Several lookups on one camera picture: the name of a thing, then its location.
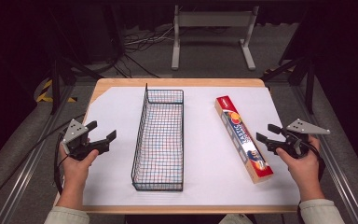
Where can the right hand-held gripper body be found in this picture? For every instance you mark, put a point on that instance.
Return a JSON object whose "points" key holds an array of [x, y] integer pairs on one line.
{"points": [[295, 137]]}

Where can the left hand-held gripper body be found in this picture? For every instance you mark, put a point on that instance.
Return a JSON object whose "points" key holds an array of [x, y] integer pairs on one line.
{"points": [[76, 141]]}

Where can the long red plastic wrap box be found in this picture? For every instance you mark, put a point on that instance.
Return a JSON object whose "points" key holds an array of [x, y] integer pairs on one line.
{"points": [[243, 137]]}

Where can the person's left hand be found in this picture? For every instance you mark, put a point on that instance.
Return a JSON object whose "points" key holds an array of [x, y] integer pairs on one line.
{"points": [[77, 166]]}

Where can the person's right hand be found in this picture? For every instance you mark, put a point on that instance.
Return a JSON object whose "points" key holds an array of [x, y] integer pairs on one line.
{"points": [[303, 169]]}

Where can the yellow black hazard tape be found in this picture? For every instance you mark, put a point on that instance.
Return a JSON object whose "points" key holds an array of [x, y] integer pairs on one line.
{"points": [[48, 91]]}

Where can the black tripod stand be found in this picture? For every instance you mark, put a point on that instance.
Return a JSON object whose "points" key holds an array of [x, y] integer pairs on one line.
{"points": [[301, 74], [65, 74]]}

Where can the white paper sheet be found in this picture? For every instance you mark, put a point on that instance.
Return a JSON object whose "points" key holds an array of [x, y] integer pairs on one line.
{"points": [[185, 146]]}

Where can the grey metal stand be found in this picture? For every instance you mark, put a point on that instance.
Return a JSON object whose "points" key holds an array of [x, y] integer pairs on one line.
{"points": [[213, 34]]}

